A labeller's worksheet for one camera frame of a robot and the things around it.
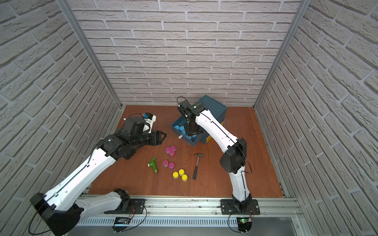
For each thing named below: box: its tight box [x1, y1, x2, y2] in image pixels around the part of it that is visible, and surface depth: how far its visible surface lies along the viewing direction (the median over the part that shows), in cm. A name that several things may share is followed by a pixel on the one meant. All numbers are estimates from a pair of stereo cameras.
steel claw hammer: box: [192, 152, 205, 180], surface depth 89 cm
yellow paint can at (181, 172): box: [178, 168, 186, 177], surface depth 85 cm
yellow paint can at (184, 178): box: [181, 173, 189, 183], surface depth 83 cm
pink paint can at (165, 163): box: [162, 159, 169, 168], surface depth 87 cm
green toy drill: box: [147, 157, 159, 175], surface depth 88 cm
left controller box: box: [112, 216, 130, 234], surface depth 71 cm
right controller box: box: [236, 216, 253, 235], surface depth 72 cm
